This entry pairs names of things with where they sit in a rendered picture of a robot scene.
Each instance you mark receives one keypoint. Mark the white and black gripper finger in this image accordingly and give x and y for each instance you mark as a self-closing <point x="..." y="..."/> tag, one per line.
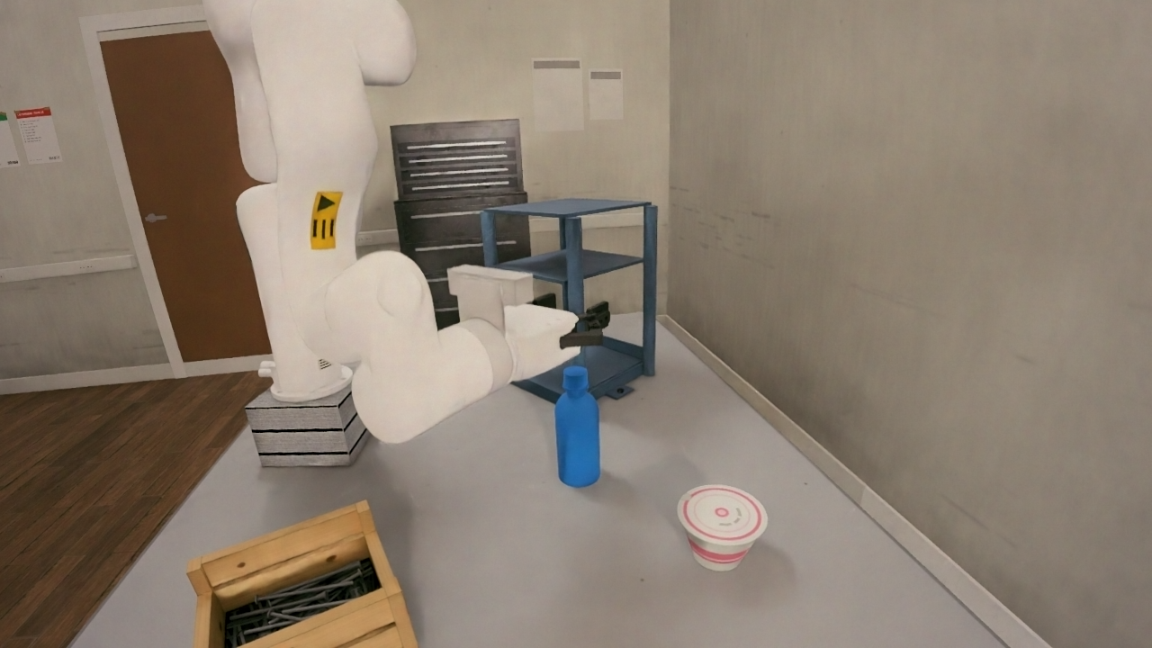
<point x="596" y="319"/>
<point x="547" y="302"/>

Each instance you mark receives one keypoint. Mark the blue bottle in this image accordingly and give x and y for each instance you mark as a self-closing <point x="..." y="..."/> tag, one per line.
<point x="577" y="430"/>

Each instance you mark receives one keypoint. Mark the small wooden crate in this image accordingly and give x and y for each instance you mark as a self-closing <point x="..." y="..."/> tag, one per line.
<point x="276" y="580"/>

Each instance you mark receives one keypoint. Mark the white yogurt cup with pink stripes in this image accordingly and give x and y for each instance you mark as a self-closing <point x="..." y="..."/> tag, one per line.
<point x="721" y="523"/>

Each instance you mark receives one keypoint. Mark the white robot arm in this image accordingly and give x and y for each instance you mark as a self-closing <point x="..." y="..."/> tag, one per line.
<point x="311" y="107"/>

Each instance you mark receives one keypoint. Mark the blue shelving unit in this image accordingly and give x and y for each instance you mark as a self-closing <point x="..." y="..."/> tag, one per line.
<point x="617" y="362"/>

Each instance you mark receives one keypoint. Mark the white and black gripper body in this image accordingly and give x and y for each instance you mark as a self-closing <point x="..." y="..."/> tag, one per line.
<point x="533" y="336"/>

